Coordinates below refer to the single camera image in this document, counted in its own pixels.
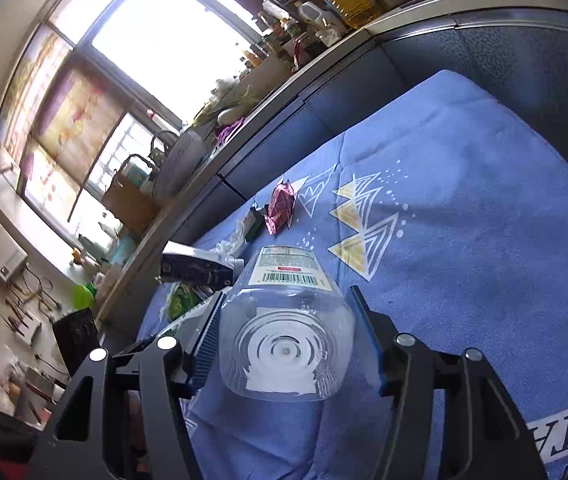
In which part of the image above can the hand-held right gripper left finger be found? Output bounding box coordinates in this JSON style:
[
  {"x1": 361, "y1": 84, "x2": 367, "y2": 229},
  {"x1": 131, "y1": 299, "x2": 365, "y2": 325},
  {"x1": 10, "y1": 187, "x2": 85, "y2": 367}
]
[{"x1": 26, "y1": 292, "x2": 225, "y2": 480}]

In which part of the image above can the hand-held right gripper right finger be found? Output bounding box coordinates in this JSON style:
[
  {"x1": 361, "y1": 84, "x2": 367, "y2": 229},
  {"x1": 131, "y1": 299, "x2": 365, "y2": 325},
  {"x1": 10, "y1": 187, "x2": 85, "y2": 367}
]
[{"x1": 349, "y1": 285, "x2": 550, "y2": 480}]

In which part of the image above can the green snack packet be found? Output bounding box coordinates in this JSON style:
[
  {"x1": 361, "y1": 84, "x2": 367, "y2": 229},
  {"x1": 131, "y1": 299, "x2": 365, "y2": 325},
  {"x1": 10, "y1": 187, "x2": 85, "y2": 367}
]
[{"x1": 166, "y1": 282, "x2": 205, "y2": 322}]

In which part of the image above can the clear plastic bottle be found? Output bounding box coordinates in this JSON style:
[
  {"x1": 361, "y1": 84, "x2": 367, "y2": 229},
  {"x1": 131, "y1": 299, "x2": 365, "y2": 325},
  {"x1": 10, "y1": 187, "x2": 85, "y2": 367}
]
[{"x1": 218, "y1": 246, "x2": 356, "y2": 403}]

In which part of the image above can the black drink carton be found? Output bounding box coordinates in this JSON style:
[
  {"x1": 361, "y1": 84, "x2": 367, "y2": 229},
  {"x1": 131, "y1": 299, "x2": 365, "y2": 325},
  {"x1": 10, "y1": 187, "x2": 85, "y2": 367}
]
[{"x1": 160, "y1": 241, "x2": 245, "y2": 288}]

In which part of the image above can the white plastic wrapper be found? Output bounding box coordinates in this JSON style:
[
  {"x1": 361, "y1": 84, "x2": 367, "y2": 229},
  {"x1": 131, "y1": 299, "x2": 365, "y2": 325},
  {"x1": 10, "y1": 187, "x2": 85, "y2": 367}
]
[{"x1": 211, "y1": 220, "x2": 250, "y2": 261}]

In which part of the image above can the dark green small packet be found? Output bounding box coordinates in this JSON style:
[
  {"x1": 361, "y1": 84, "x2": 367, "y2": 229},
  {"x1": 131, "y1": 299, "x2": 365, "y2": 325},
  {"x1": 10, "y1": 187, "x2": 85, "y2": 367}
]
[{"x1": 245, "y1": 202, "x2": 270, "y2": 242}]

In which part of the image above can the pink foil wrapper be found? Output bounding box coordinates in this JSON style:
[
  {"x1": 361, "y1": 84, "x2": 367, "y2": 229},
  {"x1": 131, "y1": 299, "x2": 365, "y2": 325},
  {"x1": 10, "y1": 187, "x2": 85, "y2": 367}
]
[{"x1": 265, "y1": 179, "x2": 297, "y2": 236}]

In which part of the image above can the lime green plastic item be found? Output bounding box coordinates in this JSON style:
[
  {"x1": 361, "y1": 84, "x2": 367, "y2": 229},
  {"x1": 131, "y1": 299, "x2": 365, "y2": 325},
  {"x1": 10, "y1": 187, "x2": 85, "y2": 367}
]
[{"x1": 73, "y1": 282, "x2": 97, "y2": 311}]

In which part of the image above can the cardboard box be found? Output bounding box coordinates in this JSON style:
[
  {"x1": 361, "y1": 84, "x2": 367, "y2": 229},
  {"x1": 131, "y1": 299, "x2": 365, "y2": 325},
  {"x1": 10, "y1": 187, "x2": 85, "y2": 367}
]
[{"x1": 101, "y1": 175, "x2": 160, "y2": 236}]

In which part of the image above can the blue printed cloth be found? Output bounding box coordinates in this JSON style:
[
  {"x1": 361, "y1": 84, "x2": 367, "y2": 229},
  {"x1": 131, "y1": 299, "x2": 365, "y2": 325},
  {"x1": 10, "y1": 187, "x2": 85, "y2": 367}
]
[{"x1": 136, "y1": 69, "x2": 568, "y2": 480}]

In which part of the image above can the white round appliance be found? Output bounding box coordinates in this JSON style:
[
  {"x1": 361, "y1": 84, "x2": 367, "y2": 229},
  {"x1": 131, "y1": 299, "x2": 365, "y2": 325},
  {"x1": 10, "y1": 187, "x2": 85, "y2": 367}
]
[{"x1": 156, "y1": 129, "x2": 205, "y2": 201}]

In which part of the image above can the row of condiment bottles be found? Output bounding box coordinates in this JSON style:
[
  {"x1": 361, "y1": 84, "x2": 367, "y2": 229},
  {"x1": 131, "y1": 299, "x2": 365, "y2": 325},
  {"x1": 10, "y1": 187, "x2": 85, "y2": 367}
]
[{"x1": 239, "y1": 0, "x2": 345, "y2": 76}]

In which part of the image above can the white plastic jug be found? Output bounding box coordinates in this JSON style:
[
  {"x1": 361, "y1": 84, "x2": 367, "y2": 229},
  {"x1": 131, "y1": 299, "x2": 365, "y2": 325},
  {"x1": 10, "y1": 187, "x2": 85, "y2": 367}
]
[{"x1": 296, "y1": 1, "x2": 345, "y2": 46}]

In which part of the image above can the window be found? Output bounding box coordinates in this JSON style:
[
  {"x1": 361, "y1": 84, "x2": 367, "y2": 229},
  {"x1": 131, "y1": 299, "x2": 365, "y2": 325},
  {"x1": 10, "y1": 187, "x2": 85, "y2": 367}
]
[{"x1": 0, "y1": 0, "x2": 265, "y2": 241}]

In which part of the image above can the large cooking oil bottle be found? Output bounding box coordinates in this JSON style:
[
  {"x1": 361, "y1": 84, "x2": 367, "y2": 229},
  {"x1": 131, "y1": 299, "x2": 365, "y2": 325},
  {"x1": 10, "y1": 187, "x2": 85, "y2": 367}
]
[{"x1": 314, "y1": 0, "x2": 380, "y2": 31}]

